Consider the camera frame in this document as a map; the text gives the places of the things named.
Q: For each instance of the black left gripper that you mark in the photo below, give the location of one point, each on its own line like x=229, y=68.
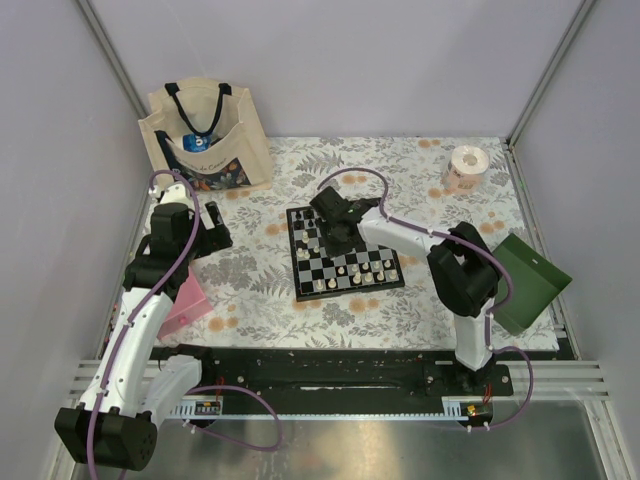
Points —
x=216, y=238

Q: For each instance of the floral patterned table mat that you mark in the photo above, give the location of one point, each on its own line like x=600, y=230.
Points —
x=251, y=286

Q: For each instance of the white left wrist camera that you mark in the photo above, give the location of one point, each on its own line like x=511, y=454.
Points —
x=175, y=193

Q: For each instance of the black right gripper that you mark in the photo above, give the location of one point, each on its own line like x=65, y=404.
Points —
x=337, y=251

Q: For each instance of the cream canvas tote bag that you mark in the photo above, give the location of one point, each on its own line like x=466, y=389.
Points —
x=239, y=156

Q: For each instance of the pink plastic box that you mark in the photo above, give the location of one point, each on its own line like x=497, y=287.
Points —
x=191, y=304

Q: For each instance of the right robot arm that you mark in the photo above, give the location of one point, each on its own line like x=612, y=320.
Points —
x=462, y=268

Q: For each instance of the black magnetic chess board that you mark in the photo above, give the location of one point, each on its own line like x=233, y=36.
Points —
x=341, y=268

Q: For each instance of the blue white bottle in bag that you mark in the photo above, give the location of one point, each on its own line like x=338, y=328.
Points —
x=195, y=143

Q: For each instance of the white slotted cable duct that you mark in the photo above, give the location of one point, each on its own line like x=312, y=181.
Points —
x=197, y=408

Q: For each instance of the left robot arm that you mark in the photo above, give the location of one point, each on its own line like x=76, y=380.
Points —
x=117, y=419

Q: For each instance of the pink wrapped toilet paper roll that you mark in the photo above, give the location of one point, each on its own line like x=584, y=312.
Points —
x=465, y=169

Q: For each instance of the dark green plastic box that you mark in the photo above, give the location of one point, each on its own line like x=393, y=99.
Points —
x=537, y=282

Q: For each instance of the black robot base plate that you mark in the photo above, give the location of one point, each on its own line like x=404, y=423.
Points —
x=314, y=382

